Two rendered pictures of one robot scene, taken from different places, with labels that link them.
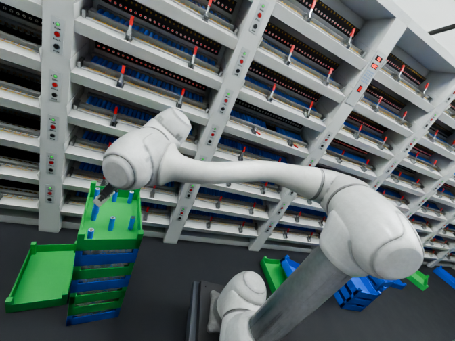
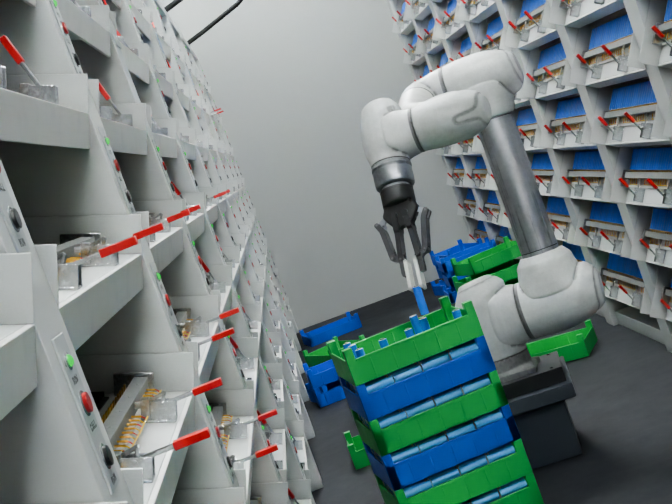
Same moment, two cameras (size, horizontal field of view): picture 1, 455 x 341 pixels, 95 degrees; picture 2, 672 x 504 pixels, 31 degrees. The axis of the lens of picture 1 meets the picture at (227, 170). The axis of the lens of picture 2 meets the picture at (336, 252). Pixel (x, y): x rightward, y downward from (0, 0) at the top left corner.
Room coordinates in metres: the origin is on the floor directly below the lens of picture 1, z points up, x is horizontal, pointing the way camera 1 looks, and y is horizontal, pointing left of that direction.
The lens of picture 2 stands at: (-0.35, 2.80, 0.97)
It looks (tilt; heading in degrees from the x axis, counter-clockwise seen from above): 5 degrees down; 293
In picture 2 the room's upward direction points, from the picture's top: 20 degrees counter-clockwise
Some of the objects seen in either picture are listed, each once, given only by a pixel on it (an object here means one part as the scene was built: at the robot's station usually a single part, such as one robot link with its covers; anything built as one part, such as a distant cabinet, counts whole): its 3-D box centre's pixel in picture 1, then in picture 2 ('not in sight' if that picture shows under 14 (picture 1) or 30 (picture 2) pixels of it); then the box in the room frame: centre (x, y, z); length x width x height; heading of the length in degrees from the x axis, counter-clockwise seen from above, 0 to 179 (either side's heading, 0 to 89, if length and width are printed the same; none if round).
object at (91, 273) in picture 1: (107, 239); (427, 406); (0.63, 0.35, 0.36); 0.30 x 0.20 x 0.08; 33
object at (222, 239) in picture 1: (213, 233); not in sight; (1.34, -0.11, 0.03); 2.19 x 0.16 x 0.05; 115
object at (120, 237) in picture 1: (114, 212); (402, 338); (0.63, 0.35, 0.52); 0.30 x 0.20 x 0.08; 33
